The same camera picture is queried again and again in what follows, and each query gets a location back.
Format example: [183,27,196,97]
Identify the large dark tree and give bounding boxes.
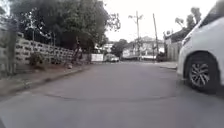
[0,0,122,54]

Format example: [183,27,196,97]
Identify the tall trees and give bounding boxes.
[163,6,203,43]

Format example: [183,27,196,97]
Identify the dark round tree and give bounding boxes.
[111,38,129,58]

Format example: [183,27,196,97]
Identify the pale building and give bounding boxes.
[121,35,166,61]

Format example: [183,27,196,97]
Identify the small bush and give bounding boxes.
[28,52,45,69]

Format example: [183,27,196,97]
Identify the white wall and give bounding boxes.
[90,53,105,63]

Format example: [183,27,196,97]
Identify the white car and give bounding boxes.
[176,0,224,95]

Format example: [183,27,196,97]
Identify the grey fence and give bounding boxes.
[166,40,184,62]

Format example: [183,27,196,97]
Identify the utility pole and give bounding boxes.
[128,10,144,61]
[152,13,160,62]

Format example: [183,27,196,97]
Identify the dirt verge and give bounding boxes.
[0,63,93,98]

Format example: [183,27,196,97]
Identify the grey asphalt road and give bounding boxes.
[0,60,224,128]

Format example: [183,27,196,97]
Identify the grey block wall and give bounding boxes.
[0,29,76,73]

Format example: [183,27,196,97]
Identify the parked vehicle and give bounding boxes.
[104,53,120,63]

